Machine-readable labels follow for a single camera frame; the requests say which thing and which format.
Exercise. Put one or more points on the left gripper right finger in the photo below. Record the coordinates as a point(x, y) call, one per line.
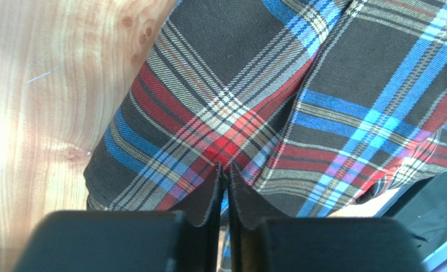
point(248, 213)

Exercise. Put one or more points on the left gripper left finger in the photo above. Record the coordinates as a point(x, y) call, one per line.
point(197, 239)

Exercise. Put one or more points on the plaid long sleeve shirt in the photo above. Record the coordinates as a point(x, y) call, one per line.
point(320, 104)

